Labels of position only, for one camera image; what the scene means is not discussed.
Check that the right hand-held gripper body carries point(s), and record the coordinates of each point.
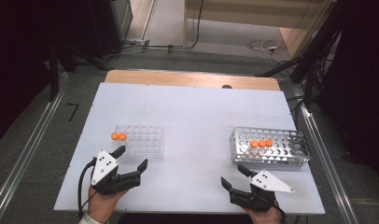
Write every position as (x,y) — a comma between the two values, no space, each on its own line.
(265,186)

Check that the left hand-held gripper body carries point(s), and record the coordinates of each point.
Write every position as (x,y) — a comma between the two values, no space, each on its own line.
(105,169)

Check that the clear plastic tube rack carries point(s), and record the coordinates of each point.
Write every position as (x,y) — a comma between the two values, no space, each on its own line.
(141,141)

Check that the perforated metal tube rack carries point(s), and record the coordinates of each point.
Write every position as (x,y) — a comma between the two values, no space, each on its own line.
(271,146)

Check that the person's right hand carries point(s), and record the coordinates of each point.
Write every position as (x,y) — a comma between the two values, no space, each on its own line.
(265,217)

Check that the person's left hand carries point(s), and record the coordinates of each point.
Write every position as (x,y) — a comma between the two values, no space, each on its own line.
(102,207)

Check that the person's white sleeve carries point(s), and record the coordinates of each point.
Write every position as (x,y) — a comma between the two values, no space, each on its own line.
(88,220)

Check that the person's dark clothing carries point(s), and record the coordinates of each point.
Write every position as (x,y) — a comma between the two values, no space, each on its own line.
(184,219)

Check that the white work board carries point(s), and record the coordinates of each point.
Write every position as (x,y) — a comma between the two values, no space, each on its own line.
(190,118)

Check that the wooden table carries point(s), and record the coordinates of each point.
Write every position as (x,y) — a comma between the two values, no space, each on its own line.
(178,78)

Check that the black stand legs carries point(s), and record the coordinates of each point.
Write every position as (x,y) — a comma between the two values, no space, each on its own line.
(55,71)

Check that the grey power strip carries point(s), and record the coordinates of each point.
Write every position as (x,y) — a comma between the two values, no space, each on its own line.
(137,42)

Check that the black cabinet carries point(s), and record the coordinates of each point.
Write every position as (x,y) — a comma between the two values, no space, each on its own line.
(100,25)

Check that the aluminium floor rail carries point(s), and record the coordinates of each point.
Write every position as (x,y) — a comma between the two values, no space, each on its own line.
(32,140)
(321,149)

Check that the light wooden furniture frame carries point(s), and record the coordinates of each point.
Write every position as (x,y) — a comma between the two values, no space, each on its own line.
(256,14)

